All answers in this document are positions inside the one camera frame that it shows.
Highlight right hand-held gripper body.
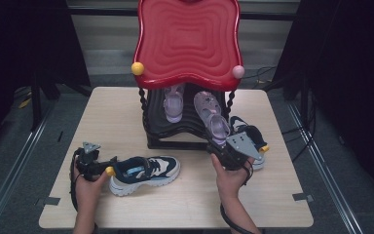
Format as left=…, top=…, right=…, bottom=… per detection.
left=213, top=131, right=264, bottom=172

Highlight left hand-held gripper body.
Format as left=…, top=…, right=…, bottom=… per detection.
left=74, top=140, right=112, bottom=181

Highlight white and navy sneaker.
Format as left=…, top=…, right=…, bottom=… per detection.
left=228, top=115, right=270, bottom=172
left=109, top=155, right=182, bottom=198

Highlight red and black shoe rack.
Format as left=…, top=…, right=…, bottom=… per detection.
left=131, top=0, right=246, bottom=151

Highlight person's left hand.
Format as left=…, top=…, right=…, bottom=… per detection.
left=72, top=165, right=110, bottom=210

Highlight person's right hand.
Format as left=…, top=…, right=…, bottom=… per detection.
left=210, top=154, right=256, bottom=203

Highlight grey tape piece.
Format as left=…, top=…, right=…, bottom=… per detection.
left=292, top=192, right=315, bottom=203
left=43, top=196, right=61, bottom=207

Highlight black stand leg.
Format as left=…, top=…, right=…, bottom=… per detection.
left=29, top=77, right=44, bottom=132

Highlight yellow strip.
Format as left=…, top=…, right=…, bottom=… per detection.
left=18, top=97, right=33, bottom=109

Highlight black horizontal bar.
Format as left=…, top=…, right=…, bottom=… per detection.
left=67, top=7, right=299, bottom=21

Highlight black floor cables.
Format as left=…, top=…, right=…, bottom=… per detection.
left=243, top=65, right=320, bottom=164

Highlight metal floor rail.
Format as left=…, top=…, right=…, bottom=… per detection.
left=0, top=106, right=56, bottom=234
left=286, top=101, right=365, bottom=234

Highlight right hand-held gripper cable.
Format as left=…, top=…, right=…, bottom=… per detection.
left=219, top=158, right=255, bottom=234

